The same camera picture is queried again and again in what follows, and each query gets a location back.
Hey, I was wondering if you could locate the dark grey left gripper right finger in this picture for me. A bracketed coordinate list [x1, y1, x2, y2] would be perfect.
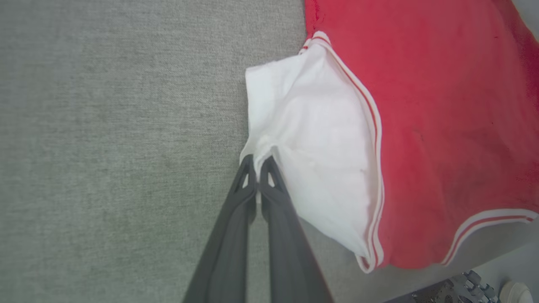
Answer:
[259, 155, 334, 303]

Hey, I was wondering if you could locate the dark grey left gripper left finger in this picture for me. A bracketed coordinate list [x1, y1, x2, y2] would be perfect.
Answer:
[183, 154, 258, 303]

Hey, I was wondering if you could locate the red garment with white trim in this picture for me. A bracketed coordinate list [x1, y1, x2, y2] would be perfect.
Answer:
[239, 0, 539, 274]

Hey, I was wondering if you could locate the light grey fabric sofa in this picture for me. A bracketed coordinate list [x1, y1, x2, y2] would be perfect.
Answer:
[0, 0, 539, 303]

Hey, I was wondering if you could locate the white round caster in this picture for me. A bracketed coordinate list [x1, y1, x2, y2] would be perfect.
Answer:
[499, 281, 535, 303]

